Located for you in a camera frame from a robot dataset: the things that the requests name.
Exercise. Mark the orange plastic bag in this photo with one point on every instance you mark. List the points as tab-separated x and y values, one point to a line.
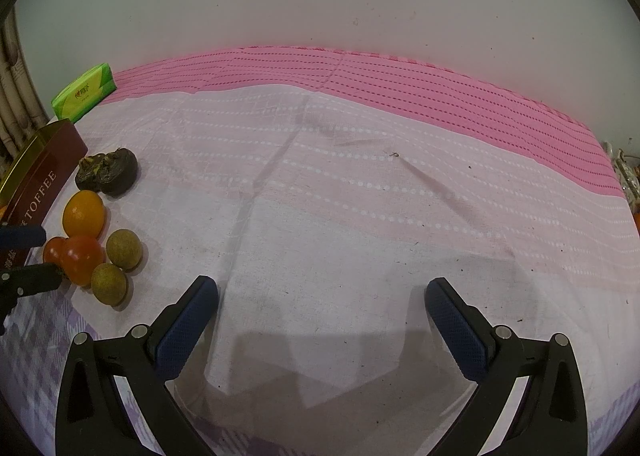
637	222

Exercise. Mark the beige patterned curtain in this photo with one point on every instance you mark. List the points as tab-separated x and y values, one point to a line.
20	101

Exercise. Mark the red tomato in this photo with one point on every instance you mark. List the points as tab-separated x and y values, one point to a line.
52	251

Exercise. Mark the pink and purple checked tablecloth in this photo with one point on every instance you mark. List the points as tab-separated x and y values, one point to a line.
350	186

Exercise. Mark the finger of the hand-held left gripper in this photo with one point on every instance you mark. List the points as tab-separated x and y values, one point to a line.
25	236
35	278

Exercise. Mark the orange tangerine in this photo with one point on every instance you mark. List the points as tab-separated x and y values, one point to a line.
84	213

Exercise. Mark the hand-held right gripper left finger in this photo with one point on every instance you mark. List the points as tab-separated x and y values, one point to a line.
185	326

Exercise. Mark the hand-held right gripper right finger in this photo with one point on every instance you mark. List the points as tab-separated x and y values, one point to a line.
457	331

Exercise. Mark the green tissue pack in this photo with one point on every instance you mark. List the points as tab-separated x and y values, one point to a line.
82	93

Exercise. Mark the brown longan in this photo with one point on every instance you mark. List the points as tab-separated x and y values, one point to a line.
108	284
124	248

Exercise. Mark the orange-red tomato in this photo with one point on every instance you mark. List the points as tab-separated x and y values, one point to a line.
84	258

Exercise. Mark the gold and red tin box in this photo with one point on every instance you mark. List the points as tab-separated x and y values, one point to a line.
50	161

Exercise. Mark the dark water chestnut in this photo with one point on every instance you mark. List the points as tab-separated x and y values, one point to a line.
120	171
89	173

